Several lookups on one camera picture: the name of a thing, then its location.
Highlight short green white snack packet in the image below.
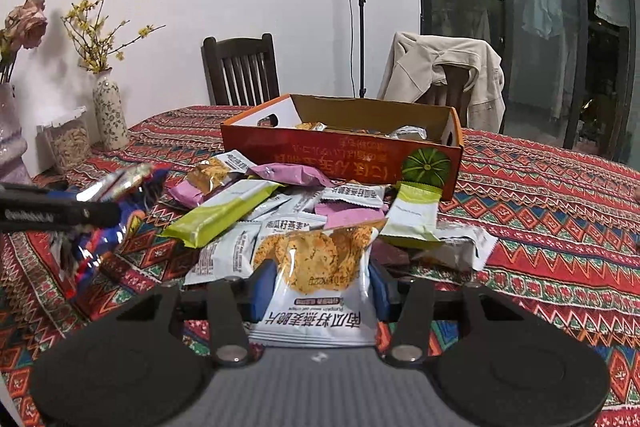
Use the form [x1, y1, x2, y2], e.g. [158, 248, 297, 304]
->
[379, 181, 442, 250]

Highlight orange cookie white packet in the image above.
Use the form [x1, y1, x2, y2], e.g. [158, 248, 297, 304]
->
[186, 151, 258, 196]

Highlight dark wooden chair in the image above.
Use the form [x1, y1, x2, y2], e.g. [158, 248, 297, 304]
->
[202, 34, 281, 108]

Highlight clear container of seeds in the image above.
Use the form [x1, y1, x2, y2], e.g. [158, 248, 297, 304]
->
[36, 107, 94, 176]

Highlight pile of white snack packets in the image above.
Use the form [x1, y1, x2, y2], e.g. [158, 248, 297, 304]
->
[184, 184, 499, 286]

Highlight pink snack packet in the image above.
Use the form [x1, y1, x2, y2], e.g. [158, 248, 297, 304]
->
[248, 162, 346, 188]
[314, 201, 388, 229]
[167, 181, 207, 209]

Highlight long green snack packet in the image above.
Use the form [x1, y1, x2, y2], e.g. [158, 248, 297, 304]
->
[161, 180, 282, 249]

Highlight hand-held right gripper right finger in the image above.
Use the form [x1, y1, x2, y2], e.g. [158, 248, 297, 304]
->
[371, 258, 526, 365]

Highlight blue snack packet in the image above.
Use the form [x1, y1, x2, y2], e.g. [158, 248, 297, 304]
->
[50, 167, 173, 303]

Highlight black light stand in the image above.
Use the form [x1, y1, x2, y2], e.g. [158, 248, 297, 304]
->
[344, 0, 370, 100]

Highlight white packet with round crisps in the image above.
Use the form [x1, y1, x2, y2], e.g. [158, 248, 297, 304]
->
[248, 218, 390, 349]

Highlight pale purple vase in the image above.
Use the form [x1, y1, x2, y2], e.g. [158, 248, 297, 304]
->
[0, 82, 34, 186]

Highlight wooden chair under jacket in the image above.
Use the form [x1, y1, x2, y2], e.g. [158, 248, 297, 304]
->
[430, 66, 482, 128]

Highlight dark brown snack packet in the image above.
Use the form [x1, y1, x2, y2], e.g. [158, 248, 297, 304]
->
[372, 239, 412, 269]

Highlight pink roses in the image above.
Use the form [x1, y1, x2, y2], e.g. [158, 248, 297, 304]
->
[0, 0, 102, 84]

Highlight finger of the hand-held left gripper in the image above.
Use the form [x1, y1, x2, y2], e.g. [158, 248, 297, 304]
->
[0, 198, 122, 233]
[0, 181, 76, 202]

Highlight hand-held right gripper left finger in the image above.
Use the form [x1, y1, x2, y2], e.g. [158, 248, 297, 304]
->
[116, 259, 277, 368]

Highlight orange cardboard box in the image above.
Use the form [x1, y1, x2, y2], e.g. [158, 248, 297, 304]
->
[220, 94, 464, 201]

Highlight dark framed glass sliding door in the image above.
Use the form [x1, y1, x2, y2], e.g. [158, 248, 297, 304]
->
[414, 0, 640, 168]

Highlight yellow flower branches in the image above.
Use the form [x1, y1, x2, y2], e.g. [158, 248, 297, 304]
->
[61, 0, 167, 75]

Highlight floral ceramic vase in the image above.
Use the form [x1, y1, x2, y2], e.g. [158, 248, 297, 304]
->
[92, 69, 130, 152]

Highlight silver orange snack packet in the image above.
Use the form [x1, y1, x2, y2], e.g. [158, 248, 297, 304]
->
[75, 163, 153, 204]

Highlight beige jacket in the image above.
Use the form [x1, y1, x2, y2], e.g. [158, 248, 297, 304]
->
[377, 32, 506, 134]

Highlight heap of mixed snack packets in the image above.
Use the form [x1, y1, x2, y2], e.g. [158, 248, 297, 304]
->
[295, 121, 428, 142]

